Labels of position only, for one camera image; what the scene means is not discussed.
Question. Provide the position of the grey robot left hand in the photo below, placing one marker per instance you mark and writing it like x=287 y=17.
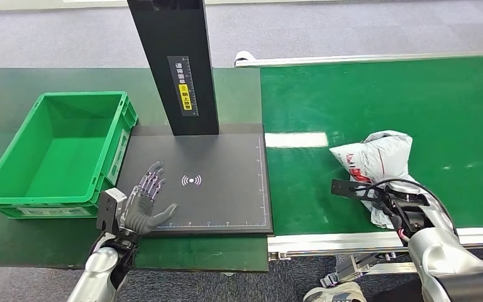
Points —
x=141 y=214

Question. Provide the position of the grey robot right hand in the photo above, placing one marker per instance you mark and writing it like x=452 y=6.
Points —
x=381 y=204

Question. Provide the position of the grey plastic mailer package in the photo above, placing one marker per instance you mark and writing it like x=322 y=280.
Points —
x=375 y=158

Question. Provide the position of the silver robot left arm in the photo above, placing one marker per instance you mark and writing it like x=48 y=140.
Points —
x=97 y=271

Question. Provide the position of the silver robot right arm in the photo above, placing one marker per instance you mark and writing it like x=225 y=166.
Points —
x=433 y=250

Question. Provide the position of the black inbound scanner machine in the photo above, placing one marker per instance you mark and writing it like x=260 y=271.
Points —
x=225 y=187

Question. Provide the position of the green belt conveyor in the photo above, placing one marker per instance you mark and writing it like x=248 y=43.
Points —
x=391 y=104

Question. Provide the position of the white crate label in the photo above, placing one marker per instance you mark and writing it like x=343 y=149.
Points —
x=54 y=211

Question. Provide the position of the person's leg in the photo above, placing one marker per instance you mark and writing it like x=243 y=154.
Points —
x=393 y=295

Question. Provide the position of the green plastic crate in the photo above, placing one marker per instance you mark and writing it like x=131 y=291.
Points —
x=58 y=158

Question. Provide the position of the person's grey shoe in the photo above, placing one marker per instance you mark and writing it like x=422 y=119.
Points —
x=335 y=294

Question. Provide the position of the black yellow ruler label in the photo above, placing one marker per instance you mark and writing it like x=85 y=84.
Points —
x=183 y=85

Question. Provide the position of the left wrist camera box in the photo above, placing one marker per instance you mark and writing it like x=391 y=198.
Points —
x=110 y=208

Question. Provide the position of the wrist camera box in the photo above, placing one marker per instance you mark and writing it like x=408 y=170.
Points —
x=345 y=187
x=110 y=208

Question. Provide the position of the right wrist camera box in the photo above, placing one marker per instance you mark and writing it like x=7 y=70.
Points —
x=345 y=187

